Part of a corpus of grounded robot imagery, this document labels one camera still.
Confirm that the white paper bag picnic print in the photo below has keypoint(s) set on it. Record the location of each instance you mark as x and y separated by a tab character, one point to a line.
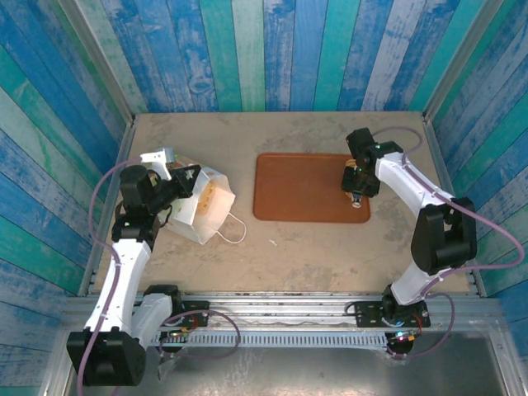
216	220

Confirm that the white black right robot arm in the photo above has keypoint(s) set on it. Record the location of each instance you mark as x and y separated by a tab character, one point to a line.
445	239

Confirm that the brown plastic tray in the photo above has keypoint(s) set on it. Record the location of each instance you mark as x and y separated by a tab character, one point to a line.
297	189

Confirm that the tiny white scrap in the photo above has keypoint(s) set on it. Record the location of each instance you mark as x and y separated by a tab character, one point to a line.
272	242

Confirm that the small circuit board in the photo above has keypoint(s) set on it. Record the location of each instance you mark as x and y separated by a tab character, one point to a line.
177	331
402	336

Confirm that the steel lower shelf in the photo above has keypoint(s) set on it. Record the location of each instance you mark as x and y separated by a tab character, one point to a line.
330	371

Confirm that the aluminium side rail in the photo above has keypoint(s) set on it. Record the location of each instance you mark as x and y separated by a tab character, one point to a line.
441	165
125	144

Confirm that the wide black mount plate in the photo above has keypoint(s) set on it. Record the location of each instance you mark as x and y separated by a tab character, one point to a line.
367	313

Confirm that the small black mount plate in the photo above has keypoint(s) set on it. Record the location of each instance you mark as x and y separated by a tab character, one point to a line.
196	307

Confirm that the aluminium corner post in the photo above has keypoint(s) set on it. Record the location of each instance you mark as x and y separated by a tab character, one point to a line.
101	62
458	62

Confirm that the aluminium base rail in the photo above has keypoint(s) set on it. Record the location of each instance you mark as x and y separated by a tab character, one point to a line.
288	307

